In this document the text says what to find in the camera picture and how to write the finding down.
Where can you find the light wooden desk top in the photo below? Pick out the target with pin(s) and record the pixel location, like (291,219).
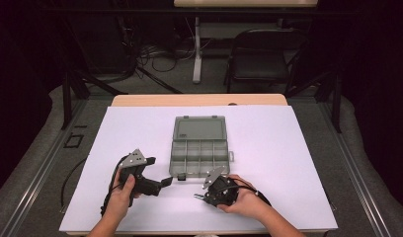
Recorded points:
(245,3)

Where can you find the person's right hand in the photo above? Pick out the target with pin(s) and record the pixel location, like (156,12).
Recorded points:
(247,202)

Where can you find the black metal stand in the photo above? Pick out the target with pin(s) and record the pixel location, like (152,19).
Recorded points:
(336,102)
(67,98)

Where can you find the white desk leg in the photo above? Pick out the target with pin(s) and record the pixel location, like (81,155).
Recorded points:
(197,59)

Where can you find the black folding chair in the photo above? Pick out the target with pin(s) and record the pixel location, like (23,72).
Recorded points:
(258,65)

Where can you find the person's left hand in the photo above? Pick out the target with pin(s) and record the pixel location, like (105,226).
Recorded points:
(120,197)

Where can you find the white board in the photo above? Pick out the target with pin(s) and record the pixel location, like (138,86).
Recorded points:
(272,138)

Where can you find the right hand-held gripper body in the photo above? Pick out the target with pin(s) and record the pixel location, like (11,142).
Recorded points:
(222,191)

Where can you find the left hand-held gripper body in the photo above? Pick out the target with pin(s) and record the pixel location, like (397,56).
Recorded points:
(133,164)

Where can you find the grey plastic compartment box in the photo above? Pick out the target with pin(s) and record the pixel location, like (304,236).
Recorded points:
(199,148)

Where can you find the wooden table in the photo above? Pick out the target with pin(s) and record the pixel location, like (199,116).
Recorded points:
(189,99)

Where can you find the aluminium floor rail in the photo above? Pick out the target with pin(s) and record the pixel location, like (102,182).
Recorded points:
(351,171)
(41,171)

